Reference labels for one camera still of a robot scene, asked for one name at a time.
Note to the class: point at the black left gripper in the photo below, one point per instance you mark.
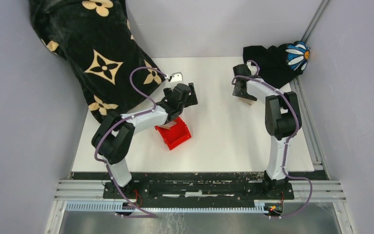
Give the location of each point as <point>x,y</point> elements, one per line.
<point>192,99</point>

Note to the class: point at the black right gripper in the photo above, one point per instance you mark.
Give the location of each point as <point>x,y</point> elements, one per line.
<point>241,94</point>

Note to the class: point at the red plastic bin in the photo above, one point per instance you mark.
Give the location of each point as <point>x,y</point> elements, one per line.
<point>174,135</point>

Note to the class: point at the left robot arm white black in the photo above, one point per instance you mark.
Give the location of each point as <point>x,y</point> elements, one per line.
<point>113,138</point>

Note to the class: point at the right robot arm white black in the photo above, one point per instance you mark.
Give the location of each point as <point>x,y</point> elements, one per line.
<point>282,119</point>

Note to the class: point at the black cloth with daisy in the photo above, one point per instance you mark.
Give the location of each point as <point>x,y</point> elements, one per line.
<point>279,64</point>

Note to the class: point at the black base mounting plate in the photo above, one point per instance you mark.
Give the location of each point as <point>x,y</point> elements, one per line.
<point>201,190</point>

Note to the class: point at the black blanket with beige flowers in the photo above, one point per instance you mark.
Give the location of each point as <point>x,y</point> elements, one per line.
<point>94,37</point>

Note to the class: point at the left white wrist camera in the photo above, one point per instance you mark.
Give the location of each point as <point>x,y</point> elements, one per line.
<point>175,78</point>

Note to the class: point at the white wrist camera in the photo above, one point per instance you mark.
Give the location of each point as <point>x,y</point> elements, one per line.
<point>175,78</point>
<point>254,70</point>

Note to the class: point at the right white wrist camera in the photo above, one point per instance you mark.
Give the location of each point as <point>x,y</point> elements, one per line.
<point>254,70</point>

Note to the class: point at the aluminium rail frame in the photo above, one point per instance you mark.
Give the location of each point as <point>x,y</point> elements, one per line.
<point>326,209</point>

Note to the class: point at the slotted grey cable duct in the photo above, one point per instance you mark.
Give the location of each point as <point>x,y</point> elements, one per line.
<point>96,206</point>

